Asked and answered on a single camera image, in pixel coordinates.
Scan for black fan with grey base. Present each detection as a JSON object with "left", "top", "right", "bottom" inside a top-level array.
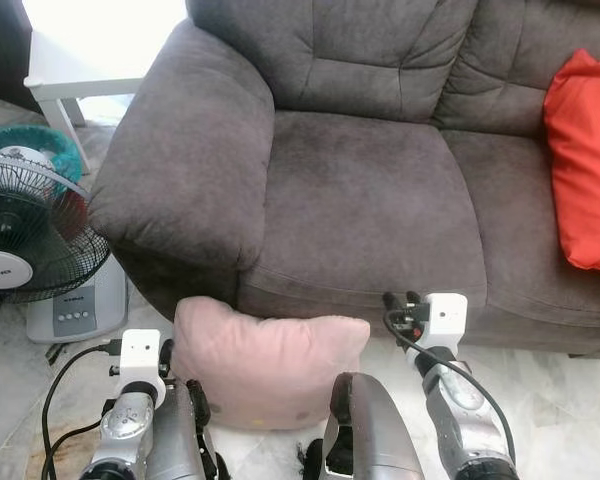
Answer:
[{"left": 0, "top": 150, "right": 129, "bottom": 346}]

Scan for grey right robot leg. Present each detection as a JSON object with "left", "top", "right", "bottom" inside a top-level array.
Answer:
[{"left": 320, "top": 372, "right": 426, "bottom": 480}]

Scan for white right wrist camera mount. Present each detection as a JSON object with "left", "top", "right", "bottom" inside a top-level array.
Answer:
[{"left": 423, "top": 293, "right": 468, "bottom": 351}]

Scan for grey robot leg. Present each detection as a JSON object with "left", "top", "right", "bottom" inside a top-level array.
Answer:
[
  {"left": 145, "top": 378, "right": 229, "bottom": 480},
  {"left": 320, "top": 372, "right": 426, "bottom": 480}
]

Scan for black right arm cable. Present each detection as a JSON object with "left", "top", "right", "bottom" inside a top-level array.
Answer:
[{"left": 383, "top": 310, "right": 518, "bottom": 466}]

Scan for white side table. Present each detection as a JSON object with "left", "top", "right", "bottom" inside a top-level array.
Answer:
[{"left": 25, "top": 30, "right": 146, "bottom": 176}]

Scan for teal cloth-covered basket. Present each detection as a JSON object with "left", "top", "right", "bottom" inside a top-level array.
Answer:
[{"left": 0, "top": 123, "right": 86, "bottom": 196}]

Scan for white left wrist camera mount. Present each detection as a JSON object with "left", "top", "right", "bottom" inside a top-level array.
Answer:
[{"left": 120, "top": 330, "right": 161, "bottom": 379}]

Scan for pink pillow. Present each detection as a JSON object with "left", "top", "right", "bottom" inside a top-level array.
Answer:
[{"left": 172, "top": 297, "right": 371, "bottom": 431}]

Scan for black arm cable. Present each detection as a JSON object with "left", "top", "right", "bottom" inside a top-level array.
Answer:
[
  {"left": 40, "top": 340, "right": 123, "bottom": 480},
  {"left": 383, "top": 310, "right": 518, "bottom": 466}
]

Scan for dark wooden cabinet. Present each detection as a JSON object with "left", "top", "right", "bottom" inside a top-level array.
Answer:
[{"left": 0, "top": 0, "right": 33, "bottom": 111}]

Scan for grey left robot leg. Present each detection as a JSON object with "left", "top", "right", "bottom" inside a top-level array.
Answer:
[{"left": 145, "top": 378, "right": 229, "bottom": 480}]

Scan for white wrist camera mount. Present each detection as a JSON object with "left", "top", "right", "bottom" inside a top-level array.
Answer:
[
  {"left": 120, "top": 330, "right": 161, "bottom": 379},
  {"left": 423, "top": 293, "right": 468, "bottom": 351}
]

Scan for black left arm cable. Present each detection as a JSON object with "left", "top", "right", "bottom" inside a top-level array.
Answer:
[{"left": 40, "top": 340, "right": 123, "bottom": 480}]

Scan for grey-brown fabric sofa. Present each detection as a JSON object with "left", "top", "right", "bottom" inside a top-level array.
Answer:
[{"left": 88, "top": 0, "right": 600, "bottom": 359}]

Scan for red pillow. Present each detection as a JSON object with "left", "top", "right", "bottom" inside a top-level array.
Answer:
[{"left": 542, "top": 48, "right": 600, "bottom": 274}]

